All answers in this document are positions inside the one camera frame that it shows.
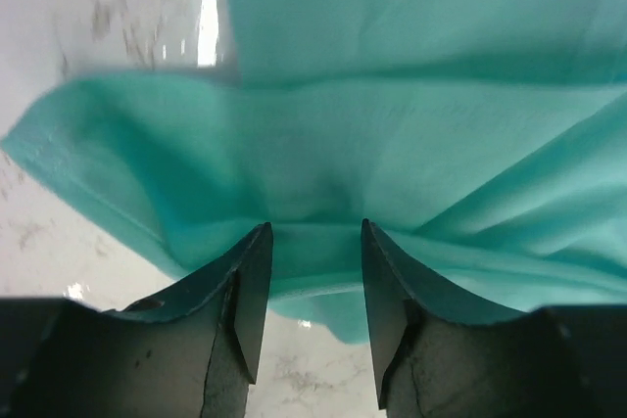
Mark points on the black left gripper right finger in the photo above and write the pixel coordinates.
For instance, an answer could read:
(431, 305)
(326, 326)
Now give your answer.
(439, 350)

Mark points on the teal t shirt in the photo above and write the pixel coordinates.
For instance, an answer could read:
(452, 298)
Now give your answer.
(488, 137)

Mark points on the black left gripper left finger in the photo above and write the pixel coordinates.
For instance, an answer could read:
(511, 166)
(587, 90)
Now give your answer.
(190, 350)

